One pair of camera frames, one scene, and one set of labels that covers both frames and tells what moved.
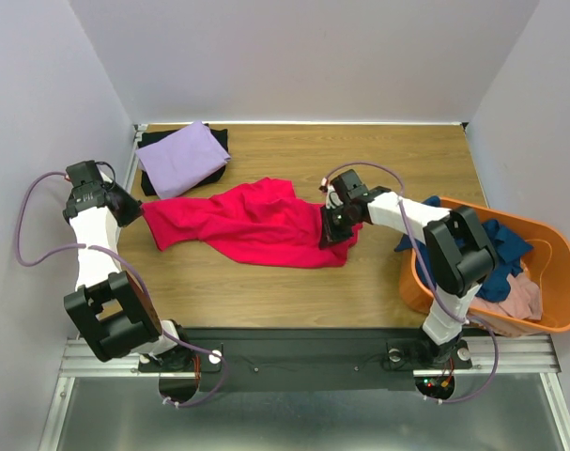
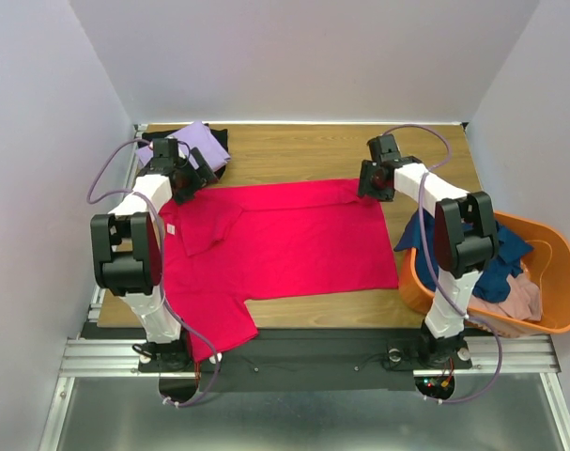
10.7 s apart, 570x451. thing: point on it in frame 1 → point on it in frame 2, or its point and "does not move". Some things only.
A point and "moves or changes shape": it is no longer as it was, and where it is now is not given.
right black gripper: (334, 230) → (367, 179)
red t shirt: (256, 222) moves or changes shape
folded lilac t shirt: (175, 162) does not move
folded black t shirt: (147, 138) does not move
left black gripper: (134, 209) → (186, 195)
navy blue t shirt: (503, 244) does not move
